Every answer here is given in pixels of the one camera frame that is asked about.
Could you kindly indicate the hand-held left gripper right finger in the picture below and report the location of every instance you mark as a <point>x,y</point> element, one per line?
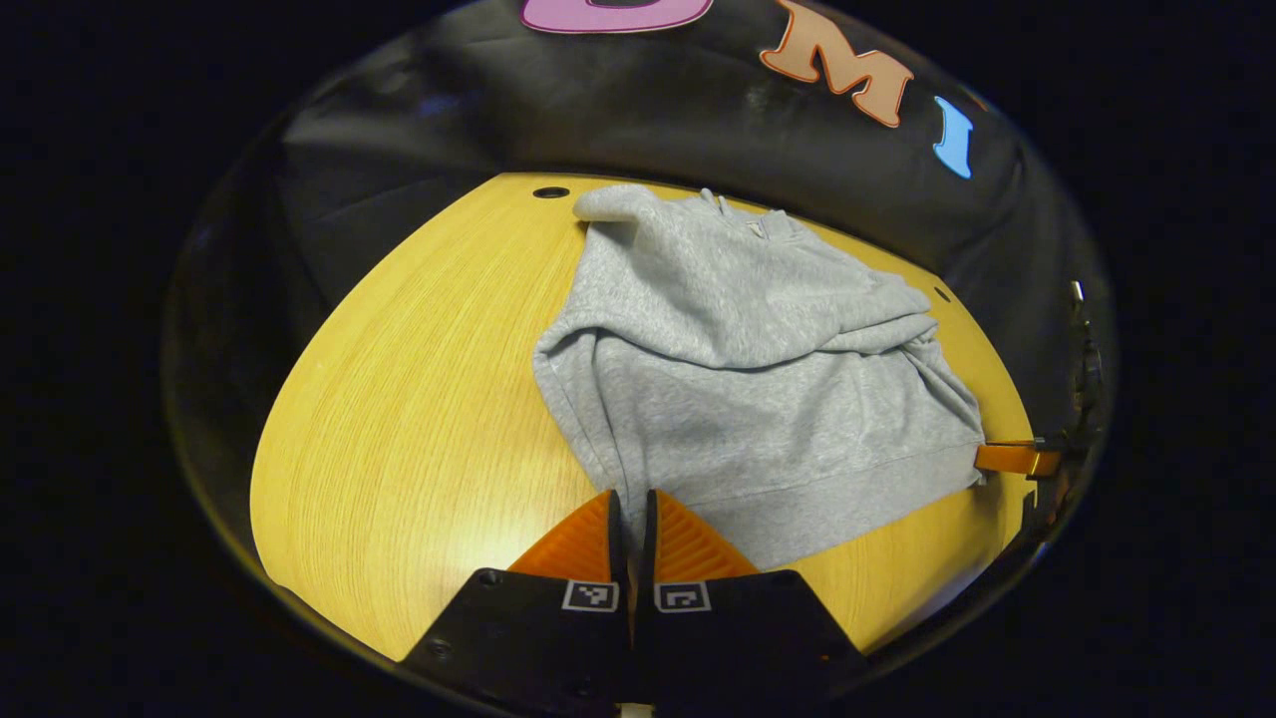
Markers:
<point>738,638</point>

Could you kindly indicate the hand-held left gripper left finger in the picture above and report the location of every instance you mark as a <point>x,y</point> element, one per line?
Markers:
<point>528,638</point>

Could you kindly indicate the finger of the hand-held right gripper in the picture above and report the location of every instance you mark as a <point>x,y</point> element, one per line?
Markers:
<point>1012,459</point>

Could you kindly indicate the grey sweatshirt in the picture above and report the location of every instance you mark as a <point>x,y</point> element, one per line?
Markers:
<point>748,399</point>

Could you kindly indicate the black backdrop cloth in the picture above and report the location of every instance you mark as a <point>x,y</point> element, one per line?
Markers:
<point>598,110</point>

